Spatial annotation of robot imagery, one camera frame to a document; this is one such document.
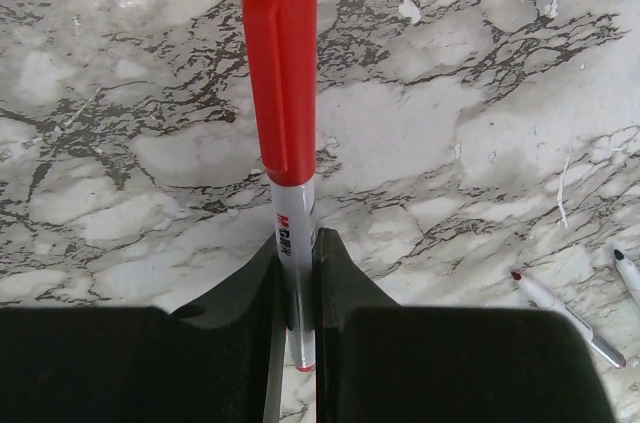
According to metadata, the dark red tip pen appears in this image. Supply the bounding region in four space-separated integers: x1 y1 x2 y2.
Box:
510 270 627 369

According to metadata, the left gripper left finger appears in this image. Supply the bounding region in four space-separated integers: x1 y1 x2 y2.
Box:
1 242 285 422

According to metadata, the red marker pen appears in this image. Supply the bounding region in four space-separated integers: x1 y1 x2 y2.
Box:
241 0 318 372

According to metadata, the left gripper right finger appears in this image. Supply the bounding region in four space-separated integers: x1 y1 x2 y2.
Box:
313 228 614 422

